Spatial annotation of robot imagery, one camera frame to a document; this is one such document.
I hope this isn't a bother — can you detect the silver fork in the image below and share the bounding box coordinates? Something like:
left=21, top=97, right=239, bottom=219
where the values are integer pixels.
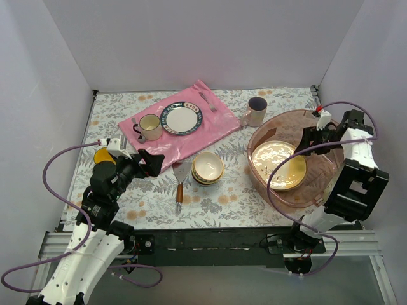
left=198, top=91, right=217, bottom=112

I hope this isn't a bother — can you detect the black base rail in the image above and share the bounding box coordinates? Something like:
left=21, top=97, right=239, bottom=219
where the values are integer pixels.
left=55, top=219, right=363, bottom=268

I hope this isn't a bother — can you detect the metal spatula wooden handle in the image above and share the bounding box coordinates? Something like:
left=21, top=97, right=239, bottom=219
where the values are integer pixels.
left=172, top=162, right=192, bottom=215

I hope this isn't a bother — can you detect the cream mug black handle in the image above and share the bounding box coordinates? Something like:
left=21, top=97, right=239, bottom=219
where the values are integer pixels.
left=137, top=114, right=162, bottom=141

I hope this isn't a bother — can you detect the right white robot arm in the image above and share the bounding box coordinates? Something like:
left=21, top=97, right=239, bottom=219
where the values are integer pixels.
left=287, top=108, right=389, bottom=253

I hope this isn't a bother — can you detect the yellow orange cup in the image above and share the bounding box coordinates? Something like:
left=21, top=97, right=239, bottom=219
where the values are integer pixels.
left=93, top=147, right=116, bottom=164

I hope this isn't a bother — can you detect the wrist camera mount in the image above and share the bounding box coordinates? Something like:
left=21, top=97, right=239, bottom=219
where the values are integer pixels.
left=312, top=106, right=331, bottom=131
left=98, top=135, right=132, bottom=159

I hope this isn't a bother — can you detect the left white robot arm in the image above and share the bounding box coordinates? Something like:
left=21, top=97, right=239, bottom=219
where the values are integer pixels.
left=27, top=149, right=165, bottom=304

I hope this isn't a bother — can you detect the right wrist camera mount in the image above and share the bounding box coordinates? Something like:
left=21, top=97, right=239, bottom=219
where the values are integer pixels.
left=312, top=106, right=331, bottom=131

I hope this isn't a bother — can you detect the pink mug purple inside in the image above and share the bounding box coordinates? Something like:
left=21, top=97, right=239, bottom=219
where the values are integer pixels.
left=240, top=97, right=268, bottom=127

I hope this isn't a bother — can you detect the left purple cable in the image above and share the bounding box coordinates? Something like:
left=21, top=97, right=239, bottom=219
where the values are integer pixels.
left=0, top=141, right=165, bottom=293

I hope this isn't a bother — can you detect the green rimmed white plate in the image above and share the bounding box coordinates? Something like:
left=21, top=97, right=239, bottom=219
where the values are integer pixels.
left=160, top=102, right=203, bottom=136

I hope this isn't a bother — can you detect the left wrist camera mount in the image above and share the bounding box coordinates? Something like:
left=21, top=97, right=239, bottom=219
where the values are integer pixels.
left=98, top=135, right=132, bottom=159

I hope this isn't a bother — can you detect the yellow bottom plate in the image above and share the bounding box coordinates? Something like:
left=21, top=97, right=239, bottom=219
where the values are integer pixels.
left=252, top=141, right=308, bottom=193

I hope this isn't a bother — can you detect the yellow rimmed cream bowl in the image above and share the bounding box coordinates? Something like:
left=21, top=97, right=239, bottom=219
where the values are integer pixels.
left=192, top=152, right=224, bottom=183

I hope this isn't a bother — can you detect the pink transparent plastic bin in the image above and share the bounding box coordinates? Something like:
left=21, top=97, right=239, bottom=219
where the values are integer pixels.
left=247, top=109, right=343, bottom=212

